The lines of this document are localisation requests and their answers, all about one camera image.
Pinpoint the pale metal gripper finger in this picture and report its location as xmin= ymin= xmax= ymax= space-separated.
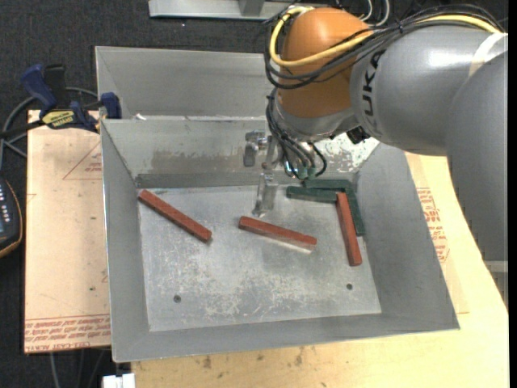
xmin=251 ymin=174 xmax=269 ymax=218
xmin=264 ymin=178 xmax=280 ymax=213

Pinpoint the red-brown flat block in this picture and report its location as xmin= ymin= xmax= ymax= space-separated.
xmin=237 ymin=215 xmax=319 ymax=255
xmin=334 ymin=192 xmax=364 ymax=268
xmin=137 ymin=188 xmax=214 ymax=243

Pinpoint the dark green flat block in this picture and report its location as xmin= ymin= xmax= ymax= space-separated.
xmin=285 ymin=186 xmax=341 ymax=205
xmin=345 ymin=188 xmax=367 ymax=238
xmin=302 ymin=178 xmax=354 ymax=190

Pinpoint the grey metal bin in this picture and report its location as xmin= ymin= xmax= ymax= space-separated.
xmin=95 ymin=45 xmax=461 ymax=364

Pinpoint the brown cardboard board red print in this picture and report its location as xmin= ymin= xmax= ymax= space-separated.
xmin=23 ymin=109 xmax=472 ymax=356

